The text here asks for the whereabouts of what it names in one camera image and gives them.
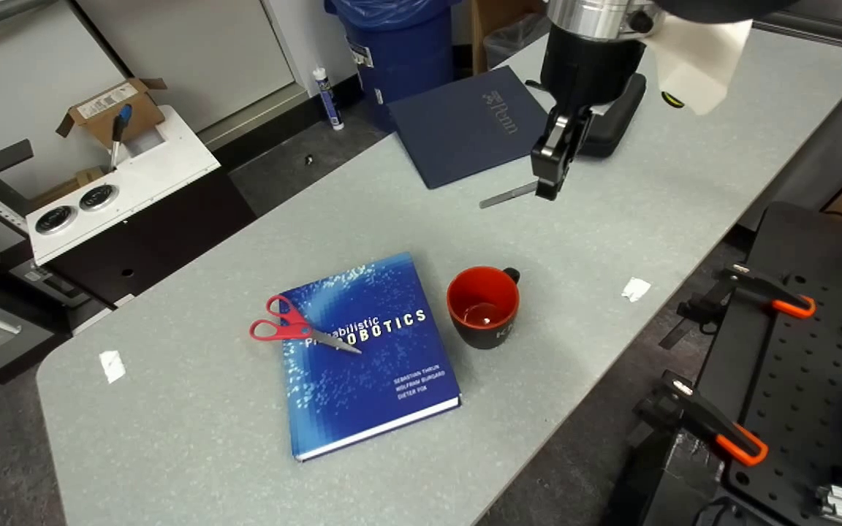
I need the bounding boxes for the red and black mug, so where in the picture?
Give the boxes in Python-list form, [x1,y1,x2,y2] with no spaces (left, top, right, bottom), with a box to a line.
[445,264,522,352]

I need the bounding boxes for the white paper scrap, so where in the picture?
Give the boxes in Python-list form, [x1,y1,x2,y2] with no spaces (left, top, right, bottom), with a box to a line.
[619,275,655,305]
[97,348,127,386]

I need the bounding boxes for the black clamp with orange handle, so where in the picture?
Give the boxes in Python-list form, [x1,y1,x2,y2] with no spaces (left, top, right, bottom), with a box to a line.
[677,264,820,329]
[635,372,772,470]

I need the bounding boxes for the white shelf with round holes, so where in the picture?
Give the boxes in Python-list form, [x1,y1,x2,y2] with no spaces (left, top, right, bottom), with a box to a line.
[16,102,224,269]

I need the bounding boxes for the blue robotics book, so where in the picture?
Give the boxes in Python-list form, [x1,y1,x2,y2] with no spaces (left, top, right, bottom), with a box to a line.
[276,251,465,466]

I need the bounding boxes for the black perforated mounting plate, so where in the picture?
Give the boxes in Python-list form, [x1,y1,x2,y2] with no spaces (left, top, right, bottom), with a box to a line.
[692,202,842,526]

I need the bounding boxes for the white marker with blue label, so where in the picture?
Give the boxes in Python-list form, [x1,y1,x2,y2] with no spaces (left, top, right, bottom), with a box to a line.
[310,64,348,136]

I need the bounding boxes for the navy blue folder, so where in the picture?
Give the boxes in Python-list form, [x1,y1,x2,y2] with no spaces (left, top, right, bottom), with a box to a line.
[386,64,551,194]

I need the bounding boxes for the blue trash bin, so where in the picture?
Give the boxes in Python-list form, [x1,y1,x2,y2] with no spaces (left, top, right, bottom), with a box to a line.
[320,0,459,136]

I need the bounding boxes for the red handled scissors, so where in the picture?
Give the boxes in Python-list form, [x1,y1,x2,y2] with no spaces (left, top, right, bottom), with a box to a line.
[247,292,364,356]

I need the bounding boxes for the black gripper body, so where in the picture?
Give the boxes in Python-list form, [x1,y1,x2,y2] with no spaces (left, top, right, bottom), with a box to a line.
[538,28,649,117]

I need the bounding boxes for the open cardboard box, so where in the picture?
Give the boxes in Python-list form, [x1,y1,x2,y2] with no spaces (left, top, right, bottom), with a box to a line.
[56,76,170,156]

